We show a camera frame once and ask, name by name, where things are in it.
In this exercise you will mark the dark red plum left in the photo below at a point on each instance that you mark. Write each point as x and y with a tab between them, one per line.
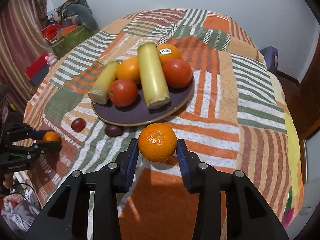
78	125

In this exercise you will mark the blue grey bag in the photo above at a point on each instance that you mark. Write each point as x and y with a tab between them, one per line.
269	58

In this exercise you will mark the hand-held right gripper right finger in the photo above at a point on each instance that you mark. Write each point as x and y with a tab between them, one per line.
184	166

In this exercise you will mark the small mandarin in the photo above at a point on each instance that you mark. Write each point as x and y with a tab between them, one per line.
50	137
157	142

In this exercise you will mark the grey plush pillow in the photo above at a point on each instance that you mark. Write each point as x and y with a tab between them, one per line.
83	15

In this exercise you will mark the purple round plate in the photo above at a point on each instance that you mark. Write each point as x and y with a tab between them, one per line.
140	112

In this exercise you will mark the red plastic bag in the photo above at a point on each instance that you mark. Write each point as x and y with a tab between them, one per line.
50	32

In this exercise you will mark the red tomato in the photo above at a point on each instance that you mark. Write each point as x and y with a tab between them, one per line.
178	73
123	93

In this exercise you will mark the red and dark box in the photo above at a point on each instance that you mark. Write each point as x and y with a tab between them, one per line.
37	68

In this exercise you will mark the orange cardboard box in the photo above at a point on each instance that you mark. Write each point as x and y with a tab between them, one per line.
68	30

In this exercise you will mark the striped patchwork blanket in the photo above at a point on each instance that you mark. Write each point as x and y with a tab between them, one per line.
237	105

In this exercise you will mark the striped brown curtain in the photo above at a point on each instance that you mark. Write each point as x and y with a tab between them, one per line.
17	42

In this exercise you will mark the thin sugarcane piece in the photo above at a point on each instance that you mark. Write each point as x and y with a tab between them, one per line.
105	82

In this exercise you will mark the thick sugarcane piece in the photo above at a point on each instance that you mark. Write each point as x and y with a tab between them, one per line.
153	75

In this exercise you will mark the plain orange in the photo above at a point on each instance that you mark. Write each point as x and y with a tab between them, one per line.
128	70

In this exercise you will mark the green storage box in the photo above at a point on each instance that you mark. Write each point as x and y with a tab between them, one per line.
72	42

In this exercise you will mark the floral bedsheet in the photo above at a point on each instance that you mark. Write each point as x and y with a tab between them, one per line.
17	215

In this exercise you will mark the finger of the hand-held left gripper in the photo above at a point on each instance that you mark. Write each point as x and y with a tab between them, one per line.
25	130
45	147

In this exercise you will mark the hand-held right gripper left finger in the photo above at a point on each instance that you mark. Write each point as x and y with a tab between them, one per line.
131	165

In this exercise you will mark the orange with white sticker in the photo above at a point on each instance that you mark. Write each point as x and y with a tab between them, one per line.
172	56

